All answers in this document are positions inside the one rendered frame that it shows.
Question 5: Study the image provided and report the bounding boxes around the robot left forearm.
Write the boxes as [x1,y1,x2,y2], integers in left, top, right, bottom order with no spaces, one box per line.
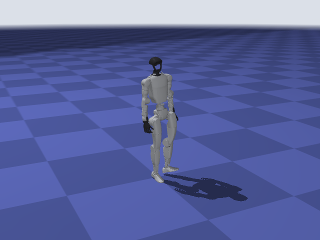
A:
[167,96,174,112]

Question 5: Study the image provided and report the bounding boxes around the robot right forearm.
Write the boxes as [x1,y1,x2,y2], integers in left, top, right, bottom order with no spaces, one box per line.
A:
[141,98,148,121]

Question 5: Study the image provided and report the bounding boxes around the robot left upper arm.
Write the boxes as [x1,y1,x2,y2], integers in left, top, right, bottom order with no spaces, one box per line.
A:
[165,73,174,98]

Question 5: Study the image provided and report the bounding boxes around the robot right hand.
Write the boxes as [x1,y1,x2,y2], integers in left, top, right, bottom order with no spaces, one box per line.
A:
[143,117,154,133]

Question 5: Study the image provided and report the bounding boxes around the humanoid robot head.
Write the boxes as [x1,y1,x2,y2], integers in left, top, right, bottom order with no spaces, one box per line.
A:
[149,57,162,76]

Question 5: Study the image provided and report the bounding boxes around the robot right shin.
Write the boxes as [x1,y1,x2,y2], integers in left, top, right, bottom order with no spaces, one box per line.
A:
[150,145,160,175]

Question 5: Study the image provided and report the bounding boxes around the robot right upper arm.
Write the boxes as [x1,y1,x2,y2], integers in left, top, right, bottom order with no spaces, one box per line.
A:
[141,78,151,104]

